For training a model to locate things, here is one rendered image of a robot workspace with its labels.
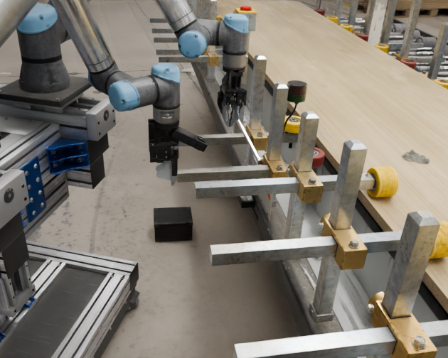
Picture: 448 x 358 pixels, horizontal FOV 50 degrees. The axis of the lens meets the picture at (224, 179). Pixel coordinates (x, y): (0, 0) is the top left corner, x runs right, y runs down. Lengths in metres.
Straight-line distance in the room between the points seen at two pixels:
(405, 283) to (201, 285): 1.56
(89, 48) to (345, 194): 0.72
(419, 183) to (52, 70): 1.12
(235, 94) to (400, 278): 0.89
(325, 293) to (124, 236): 1.62
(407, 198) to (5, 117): 1.21
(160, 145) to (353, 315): 0.70
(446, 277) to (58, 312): 1.36
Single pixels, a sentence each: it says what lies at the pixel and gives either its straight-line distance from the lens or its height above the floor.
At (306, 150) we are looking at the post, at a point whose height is 1.03.
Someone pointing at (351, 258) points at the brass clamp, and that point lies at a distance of 1.00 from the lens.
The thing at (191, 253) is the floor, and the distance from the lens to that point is 2.47.
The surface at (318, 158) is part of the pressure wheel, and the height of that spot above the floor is 0.91.
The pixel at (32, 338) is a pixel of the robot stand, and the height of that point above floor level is 0.21.
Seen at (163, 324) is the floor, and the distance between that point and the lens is 2.12.
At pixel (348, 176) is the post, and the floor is 1.10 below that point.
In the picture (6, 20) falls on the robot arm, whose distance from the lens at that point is 1.03.
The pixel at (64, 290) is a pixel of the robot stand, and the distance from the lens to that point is 2.02.
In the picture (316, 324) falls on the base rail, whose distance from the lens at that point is 1.20.
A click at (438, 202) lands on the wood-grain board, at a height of 0.90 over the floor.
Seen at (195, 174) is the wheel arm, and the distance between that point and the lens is 1.41.
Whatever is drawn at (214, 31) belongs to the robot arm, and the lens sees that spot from 1.48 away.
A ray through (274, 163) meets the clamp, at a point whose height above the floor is 0.87.
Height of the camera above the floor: 1.56
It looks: 30 degrees down
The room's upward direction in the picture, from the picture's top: 3 degrees clockwise
